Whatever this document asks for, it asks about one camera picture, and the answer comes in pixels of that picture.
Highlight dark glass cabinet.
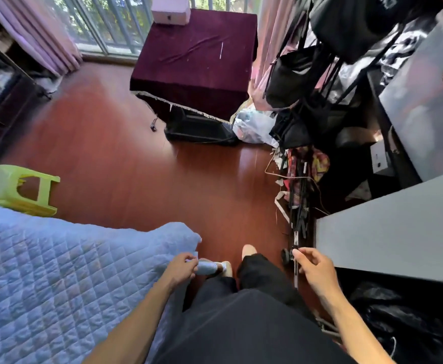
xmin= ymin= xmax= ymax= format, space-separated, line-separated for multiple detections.
xmin=0 ymin=38 xmax=53 ymax=161

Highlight folded stroller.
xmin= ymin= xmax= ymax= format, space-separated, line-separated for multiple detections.
xmin=265 ymin=146 xmax=332 ymax=289

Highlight light blue quilted bedspread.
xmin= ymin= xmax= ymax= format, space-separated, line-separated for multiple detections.
xmin=0 ymin=201 xmax=220 ymax=364

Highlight person's right forearm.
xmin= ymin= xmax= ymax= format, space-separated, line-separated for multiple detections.
xmin=319 ymin=289 xmax=396 ymax=364

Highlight black case under table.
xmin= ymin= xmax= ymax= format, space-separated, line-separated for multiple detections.
xmin=164 ymin=106 xmax=239 ymax=146

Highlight white plastic bag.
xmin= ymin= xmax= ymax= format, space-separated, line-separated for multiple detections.
xmin=232 ymin=108 xmax=280 ymax=148

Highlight white box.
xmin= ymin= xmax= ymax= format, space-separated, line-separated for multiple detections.
xmin=151 ymin=0 xmax=192 ymax=26

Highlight person's left hand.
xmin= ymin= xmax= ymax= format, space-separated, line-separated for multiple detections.
xmin=161 ymin=253 xmax=199 ymax=292

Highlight person's left forearm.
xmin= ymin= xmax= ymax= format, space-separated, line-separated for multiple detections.
xmin=83 ymin=280 xmax=186 ymax=364

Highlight pink curtain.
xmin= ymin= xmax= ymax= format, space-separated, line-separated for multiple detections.
xmin=0 ymin=0 xmax=84 ymax=77
xmin=249 ymin=0 xmax=302 ymax=111

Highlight black handbag with straps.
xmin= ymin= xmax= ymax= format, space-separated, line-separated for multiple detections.
xmin=264 ymin=11 xmax=334 ymax=109

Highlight small black bag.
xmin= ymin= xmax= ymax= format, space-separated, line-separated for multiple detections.
xmin=269 ymin=107 xmax=322 ymax=150

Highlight maroon cloth covered table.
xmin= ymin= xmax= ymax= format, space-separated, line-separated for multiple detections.
xmin=130 ymin=8 xmax=259 ymax=124

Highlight person's black trousers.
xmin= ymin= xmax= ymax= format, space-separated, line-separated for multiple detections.
xmin=151 ymin=254 xmax=358 ymax=364

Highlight green plastic stool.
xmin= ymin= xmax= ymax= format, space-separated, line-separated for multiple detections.
xmin=0 ymin=164 xmax=61 ymax=217

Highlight large black hanging bag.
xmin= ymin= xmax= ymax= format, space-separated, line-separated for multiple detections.
xmin=308 ymin=0 xmax=419 ymax=65

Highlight white panel board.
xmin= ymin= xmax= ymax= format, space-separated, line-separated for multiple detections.
xmin=379 ymin=7 xmax=443 ymax=182

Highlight white desk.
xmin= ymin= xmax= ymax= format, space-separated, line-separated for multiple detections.
xmin=315 ymin=168 xmax=443 ymax=286

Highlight small white carton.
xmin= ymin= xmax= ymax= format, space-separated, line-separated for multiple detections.
xmin=369 ymin=140 xmax=393 ymax=176

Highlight person's right hand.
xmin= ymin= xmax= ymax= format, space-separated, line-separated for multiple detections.
xmin=292 ymin=247 xmax=343 ymax=300

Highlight window with metal railing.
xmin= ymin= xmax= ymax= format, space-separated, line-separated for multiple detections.
xmin=41 ymin=0 xmax=263 ymax=58

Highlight black plastic garbage bag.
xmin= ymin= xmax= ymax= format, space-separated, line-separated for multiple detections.
xmin=348 ymin=281 xmax=443 ymax=364

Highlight black and white patterned garment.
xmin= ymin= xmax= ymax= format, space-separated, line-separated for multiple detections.
xmin=375 ymin=19 xmax=440 ymax=78

